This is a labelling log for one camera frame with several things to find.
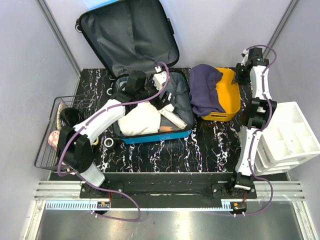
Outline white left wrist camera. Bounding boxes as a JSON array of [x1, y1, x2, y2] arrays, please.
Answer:
[[152, 65, 170, 92]]

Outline white divided organizer tray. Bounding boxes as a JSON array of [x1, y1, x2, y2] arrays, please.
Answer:
[[237, 101, 320, 177]]

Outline purple garment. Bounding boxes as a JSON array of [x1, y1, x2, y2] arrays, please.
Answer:
[[189, 63, 225, 117]]

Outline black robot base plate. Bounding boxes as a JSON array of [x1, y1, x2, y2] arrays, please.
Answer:
[[47, 171, 286, 201]]

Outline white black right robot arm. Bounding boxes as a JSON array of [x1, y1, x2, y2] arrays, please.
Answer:
[[227, 44, 277, 199]]

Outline white cosmetic tube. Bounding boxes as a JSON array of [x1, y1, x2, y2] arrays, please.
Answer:
[[159, 109, 187, 129]]

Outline white towel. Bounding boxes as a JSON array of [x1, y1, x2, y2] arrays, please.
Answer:
[[117, 101, 161, 136]]

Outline black wire dish rack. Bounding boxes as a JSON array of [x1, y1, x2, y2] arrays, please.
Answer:
[[34, 93, 99, 172]]

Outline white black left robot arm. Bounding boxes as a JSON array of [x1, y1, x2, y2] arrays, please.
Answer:
[[56, 67, 170, 198]]

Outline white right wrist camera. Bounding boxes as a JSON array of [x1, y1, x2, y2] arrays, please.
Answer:
[[240, 49, 249, 66]]

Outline orange plastic basket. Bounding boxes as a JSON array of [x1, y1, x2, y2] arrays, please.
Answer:
[[201, 67, 241, 122]]

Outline aluminium frame rail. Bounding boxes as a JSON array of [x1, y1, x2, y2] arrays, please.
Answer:
[[23, 181, 320, 240]]

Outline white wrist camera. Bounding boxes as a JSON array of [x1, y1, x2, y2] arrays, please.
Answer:
[[240, 49, 249, 66], [152, 65, 170, 92]]

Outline black bowl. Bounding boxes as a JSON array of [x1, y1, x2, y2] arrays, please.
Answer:
[[59, 107, 85, 127]]

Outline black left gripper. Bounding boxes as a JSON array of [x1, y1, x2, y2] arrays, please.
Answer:
[[136, 74, 170, 110]]

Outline pink patterned cup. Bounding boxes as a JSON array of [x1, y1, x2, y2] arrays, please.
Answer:
[[48, 130, 60, 150]]

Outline brown small tube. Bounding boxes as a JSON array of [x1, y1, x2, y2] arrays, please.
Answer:
[[159, 126, 173, 132]]

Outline blue fish-print suitcase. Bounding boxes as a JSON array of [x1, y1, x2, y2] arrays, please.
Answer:
[[72, 0, 195, 145]]

